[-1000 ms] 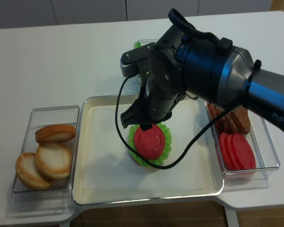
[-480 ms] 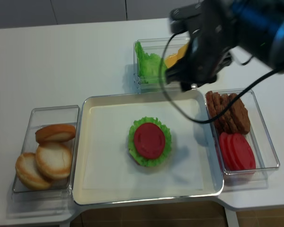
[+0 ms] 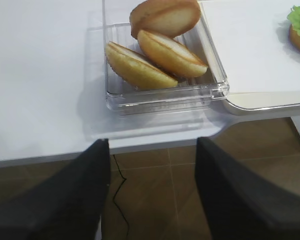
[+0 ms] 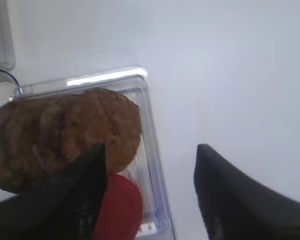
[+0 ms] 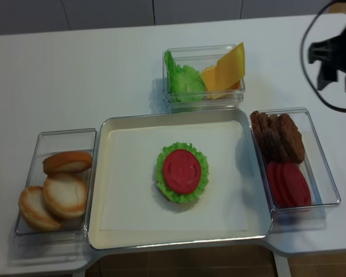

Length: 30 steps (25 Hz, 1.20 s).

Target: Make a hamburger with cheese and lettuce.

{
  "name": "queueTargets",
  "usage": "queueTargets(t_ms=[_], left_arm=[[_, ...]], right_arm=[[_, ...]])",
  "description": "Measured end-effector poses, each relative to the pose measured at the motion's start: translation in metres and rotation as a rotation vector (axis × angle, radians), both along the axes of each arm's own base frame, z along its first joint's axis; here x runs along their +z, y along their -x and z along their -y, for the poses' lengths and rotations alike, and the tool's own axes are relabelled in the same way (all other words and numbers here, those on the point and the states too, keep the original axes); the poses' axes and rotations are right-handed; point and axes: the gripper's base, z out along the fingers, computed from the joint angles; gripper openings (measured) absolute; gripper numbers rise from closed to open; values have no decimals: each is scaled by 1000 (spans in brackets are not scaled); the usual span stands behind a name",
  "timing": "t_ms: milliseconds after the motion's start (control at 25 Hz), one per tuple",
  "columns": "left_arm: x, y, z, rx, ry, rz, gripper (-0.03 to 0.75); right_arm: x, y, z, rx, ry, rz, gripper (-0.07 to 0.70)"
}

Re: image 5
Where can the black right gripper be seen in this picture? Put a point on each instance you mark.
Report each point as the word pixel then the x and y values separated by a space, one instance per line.
pixel 332 55

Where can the red tomato slice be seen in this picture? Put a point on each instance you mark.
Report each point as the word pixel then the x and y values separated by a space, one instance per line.
pixel 182 171

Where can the yellow cheese slice upright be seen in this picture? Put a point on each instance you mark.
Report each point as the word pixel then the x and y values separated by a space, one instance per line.
pixel 230 68

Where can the orange cheese slice lower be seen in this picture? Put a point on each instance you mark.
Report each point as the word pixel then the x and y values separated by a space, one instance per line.
pixel 208 76

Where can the clear lettuce cheese container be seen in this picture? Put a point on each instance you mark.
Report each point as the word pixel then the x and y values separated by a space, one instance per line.
pixel 200 58

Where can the green lettuce in container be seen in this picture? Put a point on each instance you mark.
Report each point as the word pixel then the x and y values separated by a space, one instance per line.
pixel 184 82

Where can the green lettuce leaf on bun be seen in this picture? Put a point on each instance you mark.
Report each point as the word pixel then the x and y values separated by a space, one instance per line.
pixel 184 198

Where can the brown meat patties stack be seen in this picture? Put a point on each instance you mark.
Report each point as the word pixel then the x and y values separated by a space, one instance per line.
pixel 277 138

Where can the clear patty tomato container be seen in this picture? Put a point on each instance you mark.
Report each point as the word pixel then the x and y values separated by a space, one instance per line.
pixel 315 169

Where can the red tomato slices stack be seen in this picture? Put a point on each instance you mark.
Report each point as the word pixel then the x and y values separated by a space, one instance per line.
pixel 288 185

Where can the cream metal tray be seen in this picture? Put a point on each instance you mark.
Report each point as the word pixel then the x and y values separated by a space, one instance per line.
pixel 129 212

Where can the top bun half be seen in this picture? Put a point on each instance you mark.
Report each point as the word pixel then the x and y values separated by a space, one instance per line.
pixel 67 162

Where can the bun half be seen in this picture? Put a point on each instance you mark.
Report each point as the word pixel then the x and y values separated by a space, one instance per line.
pixel 67 162
pixel 34 211
pixel 65 195

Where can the middle bun half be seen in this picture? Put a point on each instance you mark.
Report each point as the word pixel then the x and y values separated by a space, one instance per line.
pixel 65 195

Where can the clear plastic bun container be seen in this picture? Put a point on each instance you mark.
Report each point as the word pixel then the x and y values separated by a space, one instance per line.
pixel 48 144

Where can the front bun half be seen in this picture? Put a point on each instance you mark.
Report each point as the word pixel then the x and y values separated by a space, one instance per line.
pixel 34 211

